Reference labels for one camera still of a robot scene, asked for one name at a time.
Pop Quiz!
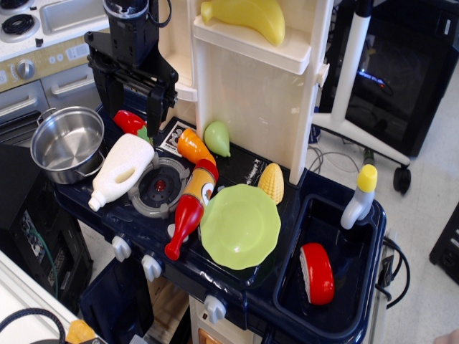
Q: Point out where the white plastic bottle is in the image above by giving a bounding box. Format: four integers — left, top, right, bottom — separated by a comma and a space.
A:
88, 133, 155, 211

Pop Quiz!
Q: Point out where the grey toy stove burner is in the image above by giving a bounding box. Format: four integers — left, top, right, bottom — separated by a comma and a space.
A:
128, 157, 191, 220

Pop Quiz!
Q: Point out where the grey stove knob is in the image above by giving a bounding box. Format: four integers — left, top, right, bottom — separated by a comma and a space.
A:
141, 254, 163, 282
111, 236, 132, 262
204, 295, 227, 325

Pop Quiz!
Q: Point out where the grey yellow toy faucet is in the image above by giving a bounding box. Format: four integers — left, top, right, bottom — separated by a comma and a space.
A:
341, 164, 378, 229

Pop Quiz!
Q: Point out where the grey left stove knob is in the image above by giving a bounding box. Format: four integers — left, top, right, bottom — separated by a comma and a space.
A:
111, 236, 132, 262

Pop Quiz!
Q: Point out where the yellow toy banana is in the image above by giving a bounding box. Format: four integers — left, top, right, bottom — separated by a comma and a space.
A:
200, 0, 285, 46

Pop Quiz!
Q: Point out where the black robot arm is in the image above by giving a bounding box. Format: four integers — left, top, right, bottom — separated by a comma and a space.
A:
84, 1, 179, 138

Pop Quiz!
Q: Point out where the stainless steel pot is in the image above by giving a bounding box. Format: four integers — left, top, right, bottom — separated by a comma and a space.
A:
30, 106, 105, 185

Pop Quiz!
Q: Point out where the green plastic plate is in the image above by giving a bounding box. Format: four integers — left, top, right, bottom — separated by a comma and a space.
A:
200, 184, 281, 270

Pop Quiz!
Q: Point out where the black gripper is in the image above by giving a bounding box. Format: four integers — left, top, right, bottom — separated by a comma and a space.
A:
84, 14, 179, 135

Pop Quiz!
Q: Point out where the grey middle stove knob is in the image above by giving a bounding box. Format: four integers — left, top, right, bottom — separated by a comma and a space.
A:
141, 254, 163, 282

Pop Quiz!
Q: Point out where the white toy stove background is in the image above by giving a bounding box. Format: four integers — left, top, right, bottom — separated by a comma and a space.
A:
0, 0, 112, 127

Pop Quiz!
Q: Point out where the grey right stove knob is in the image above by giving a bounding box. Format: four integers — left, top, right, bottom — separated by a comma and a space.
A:
204, 295, 227, 325

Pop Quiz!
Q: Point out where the red toy sushi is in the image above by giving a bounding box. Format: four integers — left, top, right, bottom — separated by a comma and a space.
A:
300, 242, 335, 305

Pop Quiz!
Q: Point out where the black braided cable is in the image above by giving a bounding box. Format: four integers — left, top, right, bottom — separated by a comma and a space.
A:
0, 307, 67, 344

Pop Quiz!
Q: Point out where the green toy pear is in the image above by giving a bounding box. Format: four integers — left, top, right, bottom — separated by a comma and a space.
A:
204, 121, 231, 158

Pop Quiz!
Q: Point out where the yellow toy corn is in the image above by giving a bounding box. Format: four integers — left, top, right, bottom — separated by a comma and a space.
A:
257, 163, 284, 205

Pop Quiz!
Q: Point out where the orange toy carrot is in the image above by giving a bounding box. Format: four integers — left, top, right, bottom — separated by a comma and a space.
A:
177, 128, 217, 166

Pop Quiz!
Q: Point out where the cream toy kitchen shelf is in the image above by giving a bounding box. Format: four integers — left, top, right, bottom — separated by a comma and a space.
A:
158, 1, 333, 185

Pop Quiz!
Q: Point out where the black cable on right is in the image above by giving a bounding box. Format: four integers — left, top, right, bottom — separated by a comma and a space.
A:
375, 236, 412, 310

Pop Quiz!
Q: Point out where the white wheeled stand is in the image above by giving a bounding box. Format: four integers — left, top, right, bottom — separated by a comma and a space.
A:
311, 0, 412, 194

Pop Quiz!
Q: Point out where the red ketchup bottle toy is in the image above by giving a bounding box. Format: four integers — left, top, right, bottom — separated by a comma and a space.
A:
164, 159, 219, 261

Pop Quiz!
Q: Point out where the red toy pepper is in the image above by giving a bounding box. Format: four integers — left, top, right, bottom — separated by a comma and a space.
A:
113, 110, 153, 145

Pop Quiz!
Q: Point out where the navy toy kitchen counter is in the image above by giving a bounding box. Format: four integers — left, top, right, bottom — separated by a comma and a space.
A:
53, 103, 387, 344

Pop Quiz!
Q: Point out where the black computer case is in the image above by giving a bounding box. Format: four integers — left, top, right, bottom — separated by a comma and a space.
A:
1, 145, 93, 314

